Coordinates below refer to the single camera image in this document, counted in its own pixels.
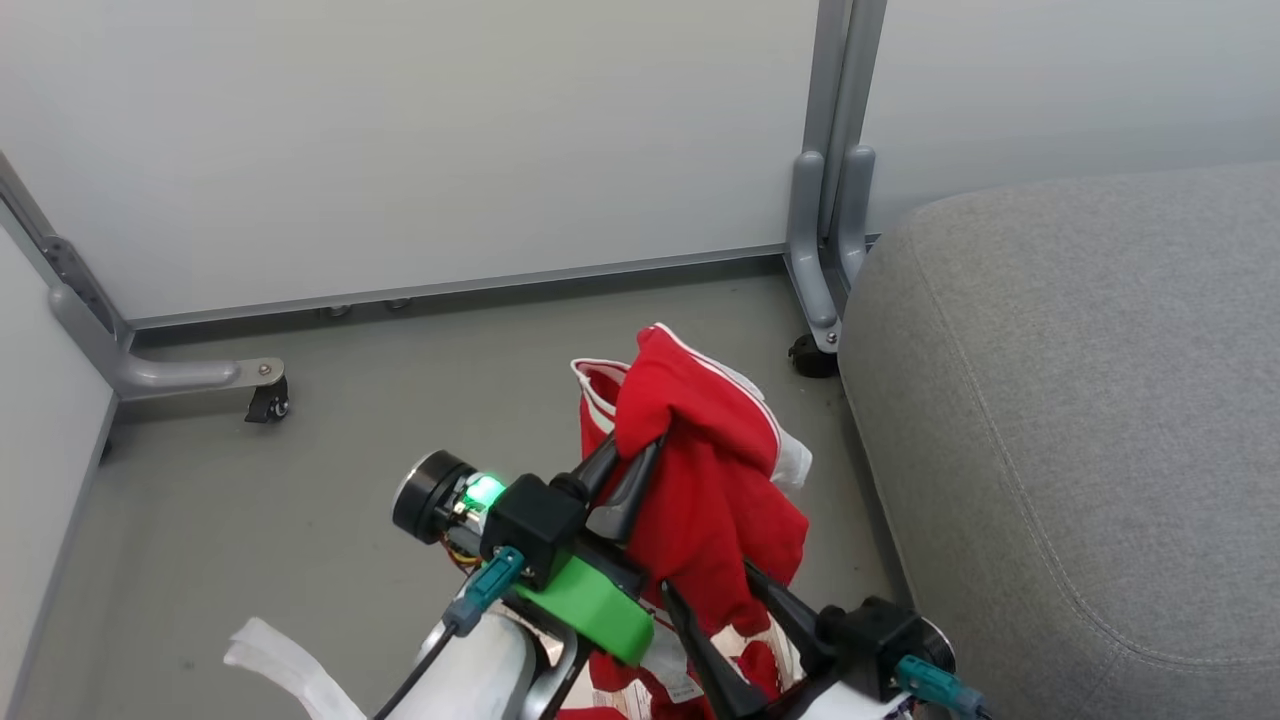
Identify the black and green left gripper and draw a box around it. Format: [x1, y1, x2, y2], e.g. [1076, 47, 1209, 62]
[392, 434, 668, 667]

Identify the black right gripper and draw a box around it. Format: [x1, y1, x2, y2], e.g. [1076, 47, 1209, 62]
[660, 560, 958, 720]

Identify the red garment with white trim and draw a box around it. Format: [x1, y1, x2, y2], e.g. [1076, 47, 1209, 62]
[556, 322, 814, 720]

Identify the black caster wheel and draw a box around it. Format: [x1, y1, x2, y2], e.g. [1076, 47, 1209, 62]
[787, 333, 843, 380]
[244, 375, 292, 425]

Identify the white fabric strip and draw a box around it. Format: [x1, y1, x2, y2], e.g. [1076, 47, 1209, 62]
[223, 616, 369, 720]

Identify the grey fabric sofa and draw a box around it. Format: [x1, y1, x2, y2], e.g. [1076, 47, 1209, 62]
[838, 160, 1280, 720]

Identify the black cable with teal plug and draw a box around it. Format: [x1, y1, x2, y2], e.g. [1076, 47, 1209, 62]
[893, 654, 996, 720]
[372, 545, 527, 720]

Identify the grey partition bottom rail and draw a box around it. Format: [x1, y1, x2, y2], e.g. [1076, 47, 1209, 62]
[128, 243, 793, 333]

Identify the grey partition upright post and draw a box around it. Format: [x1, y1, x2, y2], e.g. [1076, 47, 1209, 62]
[784, 0, 889, 355]

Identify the grey partition foot bracket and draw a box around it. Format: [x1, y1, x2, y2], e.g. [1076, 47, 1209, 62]
[0, 150, 287, 403]

